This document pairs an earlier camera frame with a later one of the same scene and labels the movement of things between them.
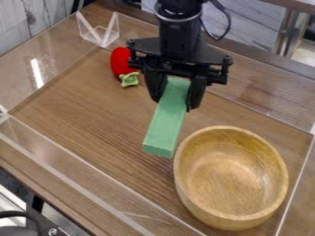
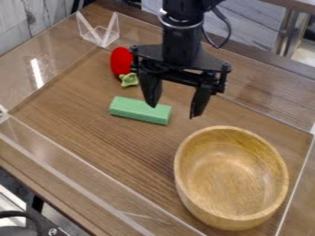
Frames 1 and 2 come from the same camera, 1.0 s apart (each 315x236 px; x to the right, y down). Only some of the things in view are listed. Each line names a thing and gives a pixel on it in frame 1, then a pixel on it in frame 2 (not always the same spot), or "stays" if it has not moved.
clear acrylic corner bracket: (100, 36) stays
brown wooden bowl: (229, 178) stays
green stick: (168, 118) -> (137, 109)
